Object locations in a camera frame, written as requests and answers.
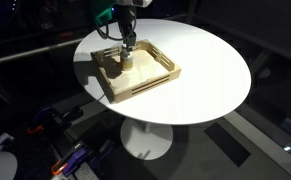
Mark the grey metal rail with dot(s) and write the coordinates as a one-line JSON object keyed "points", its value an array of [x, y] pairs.
{"points": [[25, 53]]}

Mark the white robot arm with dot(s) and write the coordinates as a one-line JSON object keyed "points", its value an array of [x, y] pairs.
{"points": [[140, 2]]}

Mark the small metal cup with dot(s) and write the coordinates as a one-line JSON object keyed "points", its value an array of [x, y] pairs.
{"points": [[126, 63]]}

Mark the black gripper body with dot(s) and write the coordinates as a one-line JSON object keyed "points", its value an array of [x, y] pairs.
{"points": [[127, 20]]}

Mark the white table pedestal base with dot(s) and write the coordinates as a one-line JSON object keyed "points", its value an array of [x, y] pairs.
{"points": [[145, 140]]}

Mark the purple clamp orange trigger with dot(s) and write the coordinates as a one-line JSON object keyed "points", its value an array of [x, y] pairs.
{"points": [[56, 120], [78, 156]]}

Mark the dark floor plate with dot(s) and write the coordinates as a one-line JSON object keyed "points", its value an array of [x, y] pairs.
{"points": [[227, 144]]}

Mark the small white bottle lid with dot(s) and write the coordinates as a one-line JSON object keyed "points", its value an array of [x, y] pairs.
{"points": [[126, 52]]}

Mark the wooden slatted tray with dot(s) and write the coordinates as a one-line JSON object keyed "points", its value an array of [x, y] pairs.
{"points": [[141, 88]]}

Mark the grey rounded object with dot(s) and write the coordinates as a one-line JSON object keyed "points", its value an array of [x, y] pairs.
{"points": [[0, 166]]}

